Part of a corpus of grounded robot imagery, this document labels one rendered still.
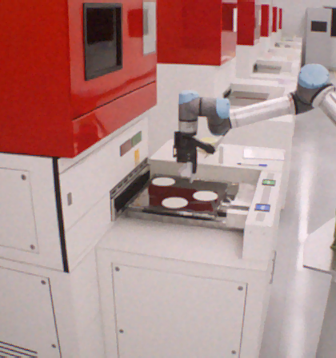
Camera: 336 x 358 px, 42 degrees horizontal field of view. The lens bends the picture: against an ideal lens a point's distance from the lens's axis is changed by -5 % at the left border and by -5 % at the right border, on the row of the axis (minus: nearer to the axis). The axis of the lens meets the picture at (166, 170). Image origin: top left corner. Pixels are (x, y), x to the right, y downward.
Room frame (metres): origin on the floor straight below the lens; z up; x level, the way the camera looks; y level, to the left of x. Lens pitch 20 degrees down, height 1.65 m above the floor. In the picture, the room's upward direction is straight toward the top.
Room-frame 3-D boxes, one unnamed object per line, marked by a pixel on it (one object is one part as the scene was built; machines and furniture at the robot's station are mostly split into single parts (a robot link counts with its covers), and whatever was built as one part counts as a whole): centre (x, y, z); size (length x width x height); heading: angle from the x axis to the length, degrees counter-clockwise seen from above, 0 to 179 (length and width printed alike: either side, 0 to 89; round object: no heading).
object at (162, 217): (1.67, -0.08, 0.84); 0.50 x 0.02 x 0.03; 73
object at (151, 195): (1.80, -0.06, 0.90); 0.34 x 0.34 x 0.01; 73
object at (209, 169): (2.14, -0.26, 0.89); 0.62 x 0.35 x 0.14; 73
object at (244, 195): (1.74, -0.32, 0.87); 0.36 x 0.08 x 0.03; 163
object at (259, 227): (1.63, -0.39, 0.89); 0.55 x 0.09 x 0.14; 163
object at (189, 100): (1.72, -0.08, 1.29); 0.09 x 0.08 x 0.11; 78
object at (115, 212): (1.85, 0.15, 0.89); 0.44 x 0.02 x 0.10; 163
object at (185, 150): (1.72, -0.07, 1.13); 0.09 x 0.08 x 0.12; 103
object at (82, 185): (1.68, 0.21, 1.02); 0.82 x 0.03 x 0.40; 163
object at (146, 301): (1.85, -0.18, 0.41); 0.97 x 0.64 x 0.82; 163
